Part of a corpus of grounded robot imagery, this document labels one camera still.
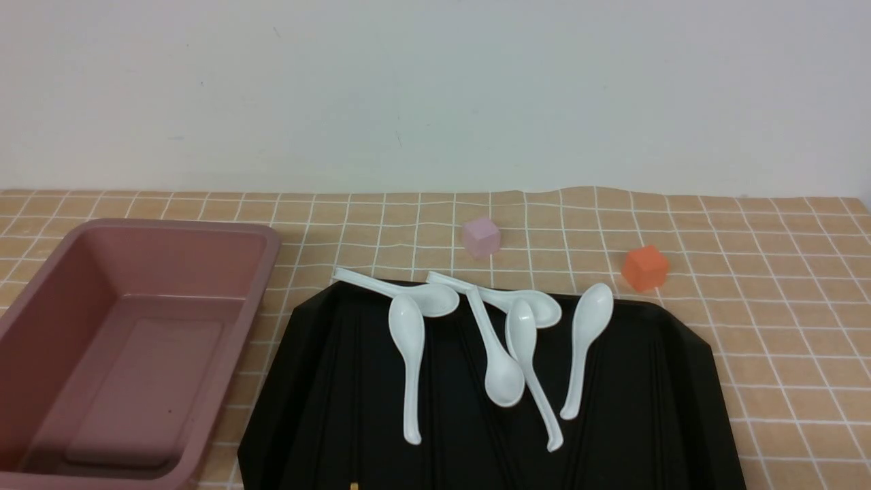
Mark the black plastic tray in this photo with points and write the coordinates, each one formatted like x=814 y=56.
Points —
x=329 y=415

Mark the translucent pink cube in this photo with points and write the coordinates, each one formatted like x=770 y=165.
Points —
x=481 y=237

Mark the pink rectangular plastic bin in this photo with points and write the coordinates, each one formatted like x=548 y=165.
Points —
x=117 y=356

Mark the orange cube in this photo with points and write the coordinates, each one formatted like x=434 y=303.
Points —
x=645 y=268

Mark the checkered beige tablecloth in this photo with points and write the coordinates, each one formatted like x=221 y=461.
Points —
x=778 y=287

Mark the white ceramic soup spoon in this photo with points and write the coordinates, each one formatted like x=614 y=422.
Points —
x=520 y=335
x=545 y=309
x=407 y=329
x=591 y=317
x=504 y=381
x=433 y=299

